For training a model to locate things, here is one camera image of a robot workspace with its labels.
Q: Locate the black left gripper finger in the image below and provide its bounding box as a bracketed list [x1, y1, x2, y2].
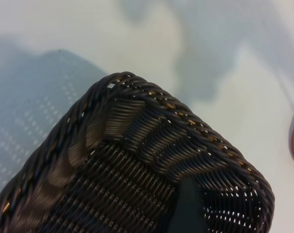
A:
[174, 176, 210, 233]

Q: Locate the dark brown wicker basket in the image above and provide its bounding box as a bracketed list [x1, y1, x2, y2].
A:
[0, 71, 276, 233]

